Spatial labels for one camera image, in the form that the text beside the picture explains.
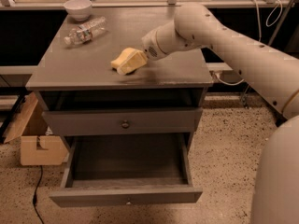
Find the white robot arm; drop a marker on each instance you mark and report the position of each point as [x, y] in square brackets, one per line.
[272, 73]

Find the grey wooden drawer cabinet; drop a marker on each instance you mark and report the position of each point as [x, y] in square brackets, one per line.
[82, 79]

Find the grey open lower drawer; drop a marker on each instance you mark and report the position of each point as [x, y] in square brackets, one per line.
[127, 169]

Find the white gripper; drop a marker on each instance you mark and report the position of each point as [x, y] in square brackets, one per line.
[149, 46]

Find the yellow sponge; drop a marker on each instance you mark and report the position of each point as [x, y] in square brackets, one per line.
[116, 63]

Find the grey horizontal rail beam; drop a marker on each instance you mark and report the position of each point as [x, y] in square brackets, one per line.
[222, 72]

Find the light wooden block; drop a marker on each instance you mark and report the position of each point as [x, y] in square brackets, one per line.
[42, 150]

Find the grey upper drawer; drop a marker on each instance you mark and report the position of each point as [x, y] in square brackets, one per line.
[123, 121]

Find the clear plastic water bottle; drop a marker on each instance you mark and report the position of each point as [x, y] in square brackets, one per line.
[87, 31]

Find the slanted wooden board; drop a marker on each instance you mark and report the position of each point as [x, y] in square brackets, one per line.
[28, 121]

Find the white ceramic bowl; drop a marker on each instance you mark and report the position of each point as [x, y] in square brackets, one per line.
[79, 10]

